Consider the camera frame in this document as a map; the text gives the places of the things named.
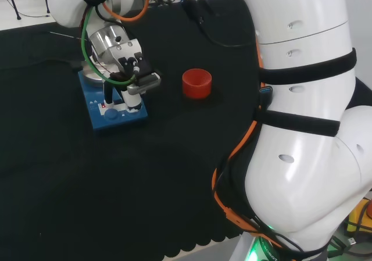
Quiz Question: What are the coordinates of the thin glass rod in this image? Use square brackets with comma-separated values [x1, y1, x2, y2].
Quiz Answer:
[49, 31, 84, 41]

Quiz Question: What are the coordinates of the yellow stop button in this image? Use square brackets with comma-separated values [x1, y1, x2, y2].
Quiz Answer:
[346, 197, 372, 236]

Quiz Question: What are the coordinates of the orange cable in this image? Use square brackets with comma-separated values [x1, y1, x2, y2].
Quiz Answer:
[102, 0, 293, 252]

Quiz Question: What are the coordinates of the green cable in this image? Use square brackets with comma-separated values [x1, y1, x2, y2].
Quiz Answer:
[81, 0, 140, 86]

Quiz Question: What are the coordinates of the grey wrist camera black bracket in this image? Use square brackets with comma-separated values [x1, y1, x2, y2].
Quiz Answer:
[126, 58, 162, 95]

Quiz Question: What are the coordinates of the red ribbed plastic ring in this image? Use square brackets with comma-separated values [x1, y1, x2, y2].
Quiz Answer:
[181, 68, 213, 100]

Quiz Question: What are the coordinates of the black bench cloth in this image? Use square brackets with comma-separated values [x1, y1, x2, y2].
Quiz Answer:
[0, 0, 262, 261]

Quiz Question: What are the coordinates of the heater with blue base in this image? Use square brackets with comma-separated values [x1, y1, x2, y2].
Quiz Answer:
[77, 59, 149, 137]

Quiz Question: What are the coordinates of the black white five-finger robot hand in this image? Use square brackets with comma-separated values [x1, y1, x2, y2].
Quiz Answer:
[103, 39, 152, 115]

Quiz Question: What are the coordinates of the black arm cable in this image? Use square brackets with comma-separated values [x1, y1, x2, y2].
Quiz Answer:
[181, 0, 258, 48]

